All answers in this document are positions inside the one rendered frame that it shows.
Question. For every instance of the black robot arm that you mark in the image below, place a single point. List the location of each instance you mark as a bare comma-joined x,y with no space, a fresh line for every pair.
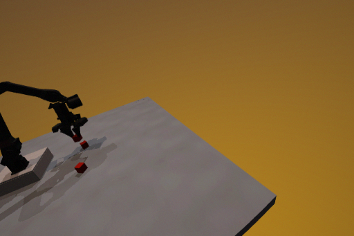
10,146

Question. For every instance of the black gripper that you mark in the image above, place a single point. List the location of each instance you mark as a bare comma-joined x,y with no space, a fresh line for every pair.
66,122

